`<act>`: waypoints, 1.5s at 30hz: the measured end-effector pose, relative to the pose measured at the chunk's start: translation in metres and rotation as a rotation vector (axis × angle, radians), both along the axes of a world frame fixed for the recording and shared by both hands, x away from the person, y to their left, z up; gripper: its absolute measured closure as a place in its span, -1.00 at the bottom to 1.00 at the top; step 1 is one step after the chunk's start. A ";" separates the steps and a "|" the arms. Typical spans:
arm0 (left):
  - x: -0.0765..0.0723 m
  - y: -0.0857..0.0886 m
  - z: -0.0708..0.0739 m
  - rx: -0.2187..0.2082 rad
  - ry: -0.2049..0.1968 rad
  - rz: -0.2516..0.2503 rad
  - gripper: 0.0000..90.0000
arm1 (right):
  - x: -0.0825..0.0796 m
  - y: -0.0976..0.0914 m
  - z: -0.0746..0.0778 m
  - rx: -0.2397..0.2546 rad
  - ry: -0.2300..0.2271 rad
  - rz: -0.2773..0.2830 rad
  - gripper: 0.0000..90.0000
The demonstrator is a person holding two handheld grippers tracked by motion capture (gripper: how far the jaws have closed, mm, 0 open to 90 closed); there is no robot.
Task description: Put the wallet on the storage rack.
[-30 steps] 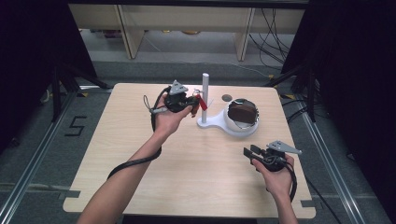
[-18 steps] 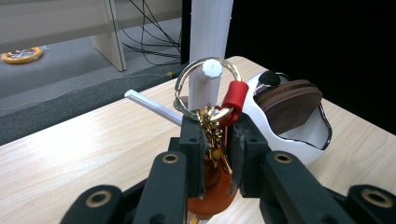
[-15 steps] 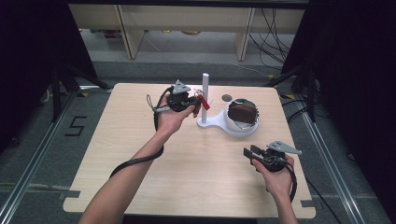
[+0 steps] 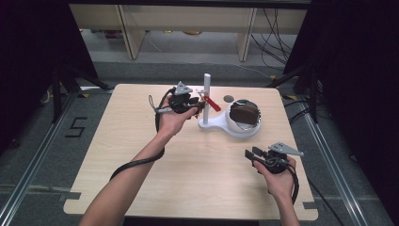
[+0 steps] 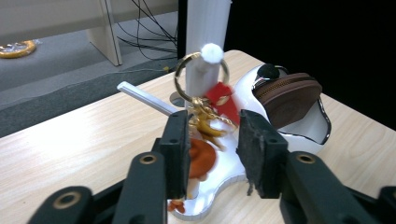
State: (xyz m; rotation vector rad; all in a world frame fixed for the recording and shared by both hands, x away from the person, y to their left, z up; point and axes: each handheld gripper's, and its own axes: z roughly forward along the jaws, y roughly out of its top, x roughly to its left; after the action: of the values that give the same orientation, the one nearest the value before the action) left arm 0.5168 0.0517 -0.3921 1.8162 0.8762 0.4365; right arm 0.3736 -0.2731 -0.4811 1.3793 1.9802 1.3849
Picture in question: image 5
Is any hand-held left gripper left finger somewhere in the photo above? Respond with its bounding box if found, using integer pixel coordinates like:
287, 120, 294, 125
111, 110, 191, 224

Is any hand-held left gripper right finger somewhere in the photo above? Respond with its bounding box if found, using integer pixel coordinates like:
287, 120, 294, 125
236, 109, 375, 224

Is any white egg-shaped bowl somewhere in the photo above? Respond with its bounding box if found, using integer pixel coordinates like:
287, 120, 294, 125
233, 63, 332, 156

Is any brown zip pouch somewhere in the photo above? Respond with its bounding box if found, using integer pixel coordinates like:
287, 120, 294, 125
252, 72, 323, 131

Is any keychain with orange charms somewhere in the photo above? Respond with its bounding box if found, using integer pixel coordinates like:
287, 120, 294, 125
167, 50, 243, 216

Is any white key holder stand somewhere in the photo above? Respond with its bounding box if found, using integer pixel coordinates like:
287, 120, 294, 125
116, 0, 250, 222

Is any black curtain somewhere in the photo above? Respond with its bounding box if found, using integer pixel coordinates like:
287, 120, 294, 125
177, 0, 396, 132

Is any bundle of black floor cables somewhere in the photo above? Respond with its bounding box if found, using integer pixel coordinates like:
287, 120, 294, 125
115, 0, 179, 63

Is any yellow ring on floor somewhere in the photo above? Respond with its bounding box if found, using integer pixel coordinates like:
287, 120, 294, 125
0, 39, 38, 60

